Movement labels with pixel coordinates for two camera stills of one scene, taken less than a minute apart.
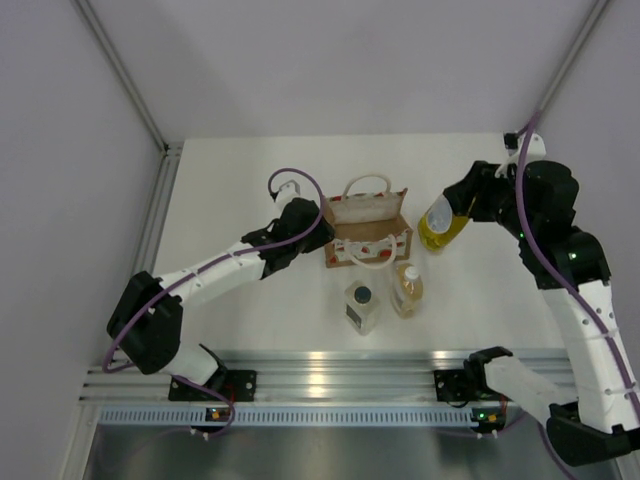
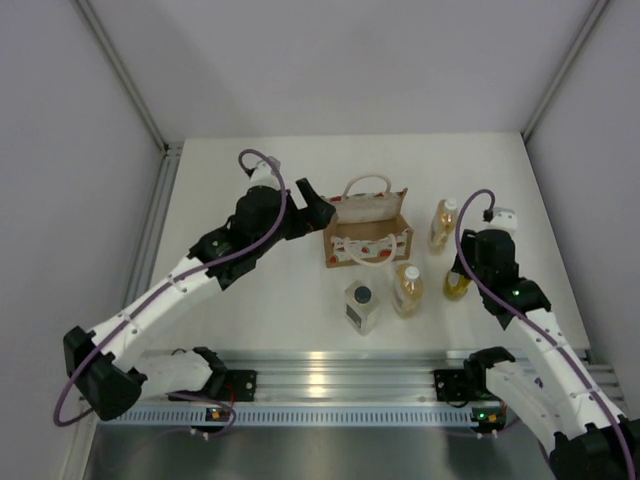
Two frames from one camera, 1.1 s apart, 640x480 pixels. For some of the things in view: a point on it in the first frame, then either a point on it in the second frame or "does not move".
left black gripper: x=324 y=233 → x=314 y=217
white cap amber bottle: x=406 y=289 does not move
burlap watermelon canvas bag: x=371 y=230 does not move
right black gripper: x=476 y=187 → x=469 y=244
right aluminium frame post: x=573 y=53 does not move
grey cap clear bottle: x=361 y=306 does not move
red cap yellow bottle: x=439 y=225 → x=455 y=285
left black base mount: x=238 y=385 does not move
